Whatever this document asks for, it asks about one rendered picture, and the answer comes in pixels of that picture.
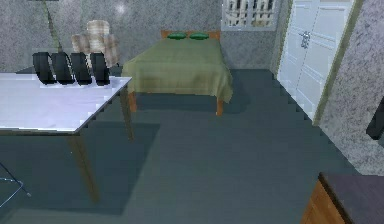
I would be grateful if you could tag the bed with green cover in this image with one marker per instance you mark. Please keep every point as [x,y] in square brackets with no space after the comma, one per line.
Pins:
[180,66]

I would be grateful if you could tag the green pillow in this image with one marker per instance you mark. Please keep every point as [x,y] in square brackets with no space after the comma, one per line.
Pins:
[177,35]
[199,36]

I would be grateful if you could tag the beige plaid armchair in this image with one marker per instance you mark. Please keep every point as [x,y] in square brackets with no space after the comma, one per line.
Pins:
[97,40]

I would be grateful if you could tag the white panelled room door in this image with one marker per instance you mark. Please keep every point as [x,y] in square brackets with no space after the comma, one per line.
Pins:
[310,56]

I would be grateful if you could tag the white top wooden table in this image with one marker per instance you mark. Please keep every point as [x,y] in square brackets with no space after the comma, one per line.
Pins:
[50,103]

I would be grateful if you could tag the wooden cabinet with dark top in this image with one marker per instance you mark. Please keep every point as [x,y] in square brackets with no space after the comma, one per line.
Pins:
[346,200]

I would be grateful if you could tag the window with white frame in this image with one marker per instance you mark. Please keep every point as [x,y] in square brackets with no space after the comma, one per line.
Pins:
[249,13]

